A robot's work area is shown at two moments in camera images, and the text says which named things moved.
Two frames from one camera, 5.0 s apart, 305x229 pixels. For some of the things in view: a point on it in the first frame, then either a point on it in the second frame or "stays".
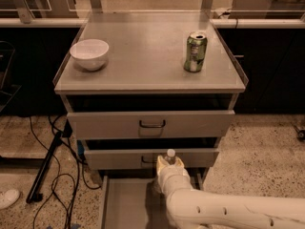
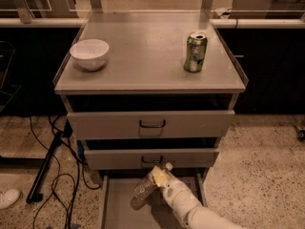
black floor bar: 34,194 stays
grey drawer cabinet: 135,84 stays
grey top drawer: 120,125 stays
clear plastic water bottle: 171,157 -> 143,191
